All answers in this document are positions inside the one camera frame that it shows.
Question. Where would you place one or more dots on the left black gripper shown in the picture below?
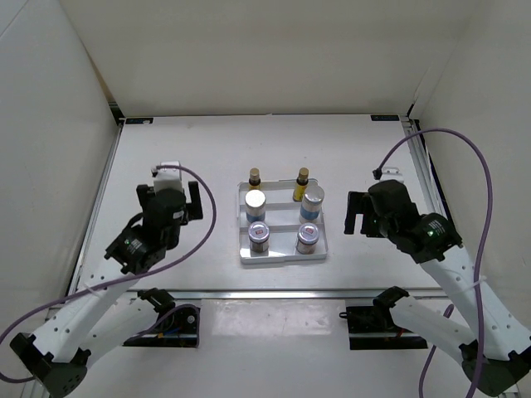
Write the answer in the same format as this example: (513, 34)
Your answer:
(192, 211)

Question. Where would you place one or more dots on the front aluminium rail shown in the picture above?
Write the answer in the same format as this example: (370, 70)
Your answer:
(248, 294)

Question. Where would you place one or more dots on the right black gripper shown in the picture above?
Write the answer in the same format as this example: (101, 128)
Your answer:
(359, 203)

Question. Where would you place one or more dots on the white divided tray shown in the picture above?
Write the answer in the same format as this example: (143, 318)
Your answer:
(283, 218)

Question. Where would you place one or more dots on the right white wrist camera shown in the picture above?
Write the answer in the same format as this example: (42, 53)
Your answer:
(387, 173)

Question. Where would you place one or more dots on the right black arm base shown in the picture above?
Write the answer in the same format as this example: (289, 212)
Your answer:
(371, 327)

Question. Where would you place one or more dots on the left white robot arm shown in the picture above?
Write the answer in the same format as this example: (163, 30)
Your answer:
(59, 353)

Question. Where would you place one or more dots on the orange spice jar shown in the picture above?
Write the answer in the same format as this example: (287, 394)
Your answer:
(307, 238)

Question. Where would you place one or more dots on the dark spice jar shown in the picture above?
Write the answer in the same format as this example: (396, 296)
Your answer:
(258, 236)

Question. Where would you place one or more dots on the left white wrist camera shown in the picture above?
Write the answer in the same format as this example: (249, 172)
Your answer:
(167, 176)

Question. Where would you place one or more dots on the blue label jar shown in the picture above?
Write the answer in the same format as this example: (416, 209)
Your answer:
(311, 204)
(255, 202)

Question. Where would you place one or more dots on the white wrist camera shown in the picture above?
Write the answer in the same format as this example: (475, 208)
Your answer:
(167, 176)
(387, 173)

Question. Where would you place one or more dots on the yellow sauce bottle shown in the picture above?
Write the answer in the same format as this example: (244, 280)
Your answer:
(254, 180)
(301, 184)

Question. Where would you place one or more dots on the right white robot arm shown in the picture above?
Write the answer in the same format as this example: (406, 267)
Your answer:
(493, 347)

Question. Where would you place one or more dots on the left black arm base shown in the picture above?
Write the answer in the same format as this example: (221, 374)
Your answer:
(176, 326)

